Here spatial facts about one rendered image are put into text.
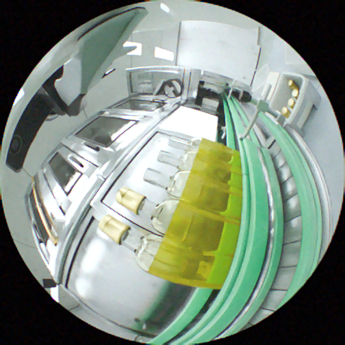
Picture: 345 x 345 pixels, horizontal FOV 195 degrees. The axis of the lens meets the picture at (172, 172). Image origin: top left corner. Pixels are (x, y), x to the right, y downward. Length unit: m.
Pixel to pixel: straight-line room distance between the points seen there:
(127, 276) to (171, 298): 0.15
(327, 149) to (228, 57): 3.78
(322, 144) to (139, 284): 0.63
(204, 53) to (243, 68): 1.25
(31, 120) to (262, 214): 0.31
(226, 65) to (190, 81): 2.85
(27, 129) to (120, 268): 0.37
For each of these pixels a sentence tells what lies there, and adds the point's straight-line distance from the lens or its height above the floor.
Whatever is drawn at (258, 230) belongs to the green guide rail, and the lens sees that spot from 0.15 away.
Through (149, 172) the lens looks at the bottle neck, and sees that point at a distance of 0.18.
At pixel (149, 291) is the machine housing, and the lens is 0.38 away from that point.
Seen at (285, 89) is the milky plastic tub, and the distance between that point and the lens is 0.53.
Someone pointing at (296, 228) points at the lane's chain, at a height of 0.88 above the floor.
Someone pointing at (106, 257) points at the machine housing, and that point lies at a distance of 0.39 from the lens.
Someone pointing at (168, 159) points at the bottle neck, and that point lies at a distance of 0.21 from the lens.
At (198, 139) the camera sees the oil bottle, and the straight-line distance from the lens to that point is 0.25.
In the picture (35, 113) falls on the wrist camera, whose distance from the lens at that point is 0.17.
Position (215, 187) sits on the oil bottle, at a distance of 0.17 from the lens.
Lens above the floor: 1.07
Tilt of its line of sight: 9 degrees up
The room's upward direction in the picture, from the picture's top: 69 degrees counter-clockwise
